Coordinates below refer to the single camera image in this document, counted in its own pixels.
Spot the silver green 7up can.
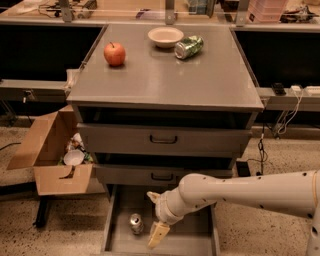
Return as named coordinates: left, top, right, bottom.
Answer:
left=129, top=213, right=144, bottom=235

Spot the pink plastic container stack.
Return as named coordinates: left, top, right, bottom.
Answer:
left=247, top=0, right=288, bottom=23

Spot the brown cardboard box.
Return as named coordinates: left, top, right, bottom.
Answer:
left=7, top=106, right=104, bottom=196

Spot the black floor cable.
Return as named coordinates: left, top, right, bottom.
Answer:
left=248, top=123, right=269, bottom=176

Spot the white power strip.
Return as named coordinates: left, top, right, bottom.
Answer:
left=304, top=86, right=320, bottom=96

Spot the black small device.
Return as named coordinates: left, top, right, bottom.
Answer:
left=271, top=83, right=286, bottom=96

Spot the white ceramic bowl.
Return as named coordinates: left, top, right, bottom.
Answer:
left=148, top=27, right=184, bottom=48

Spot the grey top drawer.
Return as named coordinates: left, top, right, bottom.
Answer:
left=77, top=123, right=251, bottom=158

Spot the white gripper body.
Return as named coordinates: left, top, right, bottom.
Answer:
left=155, top=189, right=186, bottom=225

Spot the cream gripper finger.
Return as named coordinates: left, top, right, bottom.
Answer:
left=147, top=191, right=160, bottom=204
left=148, top=222, right=170, bottom=249

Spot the white paper cup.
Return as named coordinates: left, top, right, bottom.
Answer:
left=63, top=150, right=85, bottom=166

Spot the grey middle drawer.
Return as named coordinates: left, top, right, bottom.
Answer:
left=94, top=164, right=233, bottom=186

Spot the black power adapter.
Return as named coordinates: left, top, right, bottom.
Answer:
left=236, top=161, right=251, bottom=177

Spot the red apple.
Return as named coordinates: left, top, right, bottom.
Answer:
left=104, top=42, right=126, bottom=66

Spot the green soda can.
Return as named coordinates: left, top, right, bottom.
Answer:
left=174, top=35, right=204, bottom=60

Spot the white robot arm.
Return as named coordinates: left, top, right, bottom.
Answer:
left=147, top=171, right=320, bottom=256

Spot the grey drawer cabinet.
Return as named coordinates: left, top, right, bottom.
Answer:
left=66, top=23, right=265, bottom=208

